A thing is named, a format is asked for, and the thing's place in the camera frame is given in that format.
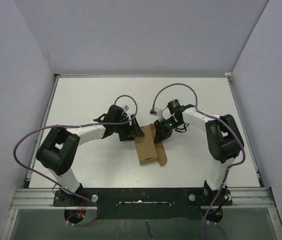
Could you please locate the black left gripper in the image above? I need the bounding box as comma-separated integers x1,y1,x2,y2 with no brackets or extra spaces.
113,114,143,141

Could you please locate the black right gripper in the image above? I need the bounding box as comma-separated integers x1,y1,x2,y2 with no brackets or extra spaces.
154,116,183,144

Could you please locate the brown cardboard box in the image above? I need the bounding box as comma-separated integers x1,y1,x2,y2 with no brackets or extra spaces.
134,124,167,166

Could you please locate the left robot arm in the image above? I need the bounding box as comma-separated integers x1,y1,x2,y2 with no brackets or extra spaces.
36,104,145,206

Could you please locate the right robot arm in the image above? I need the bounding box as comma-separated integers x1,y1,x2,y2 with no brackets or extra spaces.
150,99,244,205

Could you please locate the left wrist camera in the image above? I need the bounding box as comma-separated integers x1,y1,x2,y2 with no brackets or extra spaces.
122,105,129,112

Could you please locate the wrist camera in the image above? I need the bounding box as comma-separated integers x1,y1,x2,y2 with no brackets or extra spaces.
150,107,163,120
122,105,129,112

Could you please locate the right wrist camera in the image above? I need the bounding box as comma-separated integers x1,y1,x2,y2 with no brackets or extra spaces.
150,107,163,120

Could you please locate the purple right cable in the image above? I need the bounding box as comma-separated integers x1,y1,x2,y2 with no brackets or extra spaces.
153,83,246,240

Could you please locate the purple cable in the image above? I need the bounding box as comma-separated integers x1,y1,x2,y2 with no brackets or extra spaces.
13,94,138,201
153,83,246,240

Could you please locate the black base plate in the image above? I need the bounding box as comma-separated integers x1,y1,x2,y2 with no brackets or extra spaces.
53,187,233,224

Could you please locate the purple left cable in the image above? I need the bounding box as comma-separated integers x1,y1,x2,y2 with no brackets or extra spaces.
13,94,138,201

